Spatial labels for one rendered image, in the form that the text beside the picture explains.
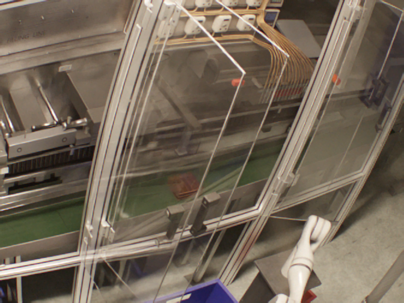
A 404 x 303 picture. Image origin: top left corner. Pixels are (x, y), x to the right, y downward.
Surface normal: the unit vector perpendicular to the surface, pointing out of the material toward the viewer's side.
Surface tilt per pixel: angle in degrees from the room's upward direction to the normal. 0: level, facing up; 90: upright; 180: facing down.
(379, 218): 0
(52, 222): 3
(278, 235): 0
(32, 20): 90
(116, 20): 90
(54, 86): 90
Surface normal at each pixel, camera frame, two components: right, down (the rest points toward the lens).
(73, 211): 0.23, -0.72
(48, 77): 0.51, 0.66
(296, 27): 0.43, -0.46
